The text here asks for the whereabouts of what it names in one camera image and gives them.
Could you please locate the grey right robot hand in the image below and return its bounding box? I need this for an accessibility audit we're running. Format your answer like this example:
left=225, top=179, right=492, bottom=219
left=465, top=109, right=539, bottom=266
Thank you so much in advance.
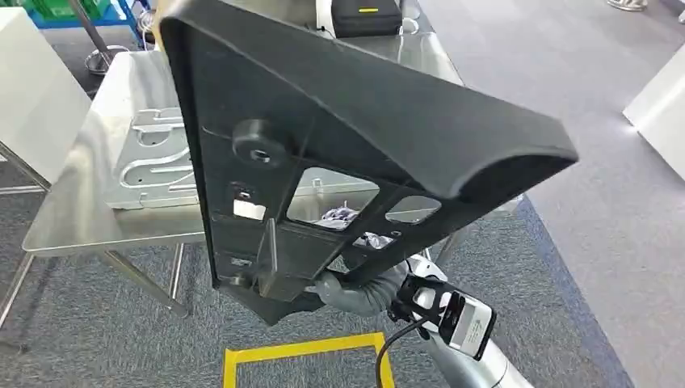
left=305, top=205, right=411, bottom=318

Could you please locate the black plastic plate panel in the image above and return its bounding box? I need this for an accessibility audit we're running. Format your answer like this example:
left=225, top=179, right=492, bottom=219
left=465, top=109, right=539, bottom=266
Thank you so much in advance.
left=158, top=0, right=581, bottom=327

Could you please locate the stamped metal tray part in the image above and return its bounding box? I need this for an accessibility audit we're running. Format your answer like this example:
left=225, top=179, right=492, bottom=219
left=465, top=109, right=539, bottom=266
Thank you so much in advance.
left=103, top=107, right=382, bottom=229

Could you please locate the black carry case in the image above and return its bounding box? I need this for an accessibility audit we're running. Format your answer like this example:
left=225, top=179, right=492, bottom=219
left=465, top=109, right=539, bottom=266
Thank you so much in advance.
left=330, top=0, right=404, bottom=39

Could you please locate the stainless steel table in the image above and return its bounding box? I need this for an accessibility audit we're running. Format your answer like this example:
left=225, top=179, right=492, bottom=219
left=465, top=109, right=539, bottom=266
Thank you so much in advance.
left=0, top=27, right=527, bottom=331

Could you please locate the white cabinet block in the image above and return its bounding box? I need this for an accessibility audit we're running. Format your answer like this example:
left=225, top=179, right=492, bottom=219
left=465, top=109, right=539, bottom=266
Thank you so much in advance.
left=621, top=44, right=685, bottom=183

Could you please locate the person's foot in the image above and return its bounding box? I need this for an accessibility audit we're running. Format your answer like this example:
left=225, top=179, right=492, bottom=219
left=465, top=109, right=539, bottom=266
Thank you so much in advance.
left=606, top=0, right=649, bottom=14

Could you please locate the large white box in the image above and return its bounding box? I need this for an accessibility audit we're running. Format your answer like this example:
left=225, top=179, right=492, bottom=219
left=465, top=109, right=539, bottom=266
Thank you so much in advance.
left=0, top=6, right=94, bottom=187

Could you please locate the green plastic crate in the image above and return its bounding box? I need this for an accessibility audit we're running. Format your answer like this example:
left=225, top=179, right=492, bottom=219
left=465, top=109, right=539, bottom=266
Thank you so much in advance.
left=20, top=0, right=115, bottom=20

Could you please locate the black camera cable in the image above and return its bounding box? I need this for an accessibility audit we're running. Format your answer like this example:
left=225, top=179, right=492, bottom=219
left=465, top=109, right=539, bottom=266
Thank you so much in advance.
left=374, top=315, right=431, bottom=388

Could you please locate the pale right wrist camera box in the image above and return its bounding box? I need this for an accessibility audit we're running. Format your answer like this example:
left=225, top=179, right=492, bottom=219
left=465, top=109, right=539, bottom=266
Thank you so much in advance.
left=437, top=291, right=498, bottom=362

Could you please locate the steel stanchion post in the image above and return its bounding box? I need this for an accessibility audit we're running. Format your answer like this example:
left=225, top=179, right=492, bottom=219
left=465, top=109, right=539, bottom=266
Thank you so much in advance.
left=66, top=0, right=131, bottom=77

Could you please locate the blue trolley frame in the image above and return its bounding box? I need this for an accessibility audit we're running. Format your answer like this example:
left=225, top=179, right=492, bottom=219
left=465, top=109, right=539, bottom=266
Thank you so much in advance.
left=27, top=0, right=154, bottom=50

